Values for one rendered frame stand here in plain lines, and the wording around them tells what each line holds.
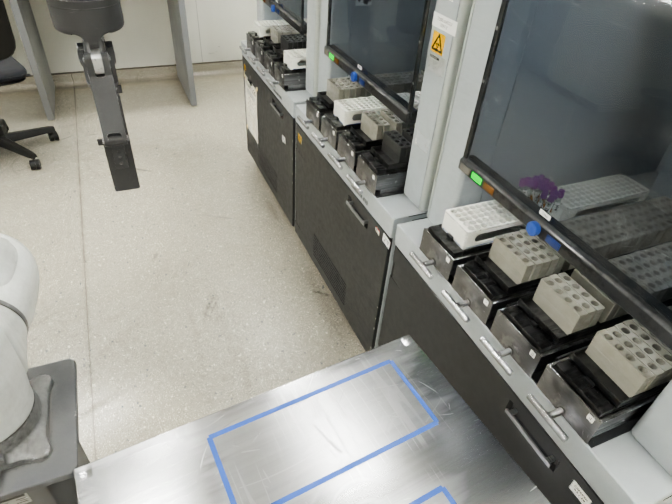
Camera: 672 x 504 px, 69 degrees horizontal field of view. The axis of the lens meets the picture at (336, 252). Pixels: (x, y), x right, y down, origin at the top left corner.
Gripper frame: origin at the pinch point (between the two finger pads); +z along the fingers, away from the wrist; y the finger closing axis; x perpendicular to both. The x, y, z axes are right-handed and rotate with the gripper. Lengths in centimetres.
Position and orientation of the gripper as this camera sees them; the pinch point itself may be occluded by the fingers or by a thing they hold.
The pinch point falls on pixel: (121, 156)
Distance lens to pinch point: 74.4
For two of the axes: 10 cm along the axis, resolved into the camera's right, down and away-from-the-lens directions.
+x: 9.2, -2.0, 3.4
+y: 3.9, 6.0, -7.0
